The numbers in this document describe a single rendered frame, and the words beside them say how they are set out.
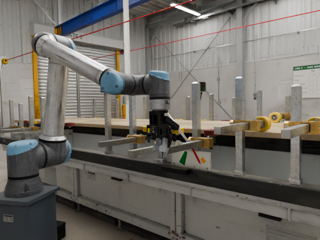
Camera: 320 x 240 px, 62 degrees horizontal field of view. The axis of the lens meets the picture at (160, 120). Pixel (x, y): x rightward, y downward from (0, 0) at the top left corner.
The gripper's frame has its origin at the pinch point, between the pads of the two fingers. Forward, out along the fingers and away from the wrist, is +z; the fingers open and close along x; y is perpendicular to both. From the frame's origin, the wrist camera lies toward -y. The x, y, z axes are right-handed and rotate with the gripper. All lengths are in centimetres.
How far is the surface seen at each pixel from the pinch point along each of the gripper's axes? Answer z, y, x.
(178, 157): 7.6, -30.6, -14.8
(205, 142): -2.1, -30.6, 3.1
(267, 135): -6, -48, 29
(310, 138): -5, -48, 48
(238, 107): -20.2, -31.4, 21.2
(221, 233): 58, -56, -1
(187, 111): -15, -140, -83
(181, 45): -258, -786, -549
